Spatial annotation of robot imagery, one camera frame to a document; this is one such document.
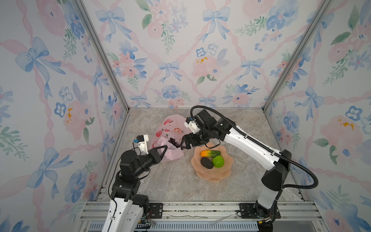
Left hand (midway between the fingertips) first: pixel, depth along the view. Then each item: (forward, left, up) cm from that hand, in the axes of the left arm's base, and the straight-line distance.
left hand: (167, 146), depth 67 cm
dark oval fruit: (+2, -21, -23) cm, 31 cm away
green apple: (+3, -27, -22) cm, 35 cm away
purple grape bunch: (+4, -2, -3) cm, 6 cm away
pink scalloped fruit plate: (-3, -26, -26) cm, 37 cm away
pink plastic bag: (+17, +1, -11) cm, 20 cm away
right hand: (+5, -9, -5) cm, 11 cm away
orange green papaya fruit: (+8, -23, -22) cm, 33 cm away
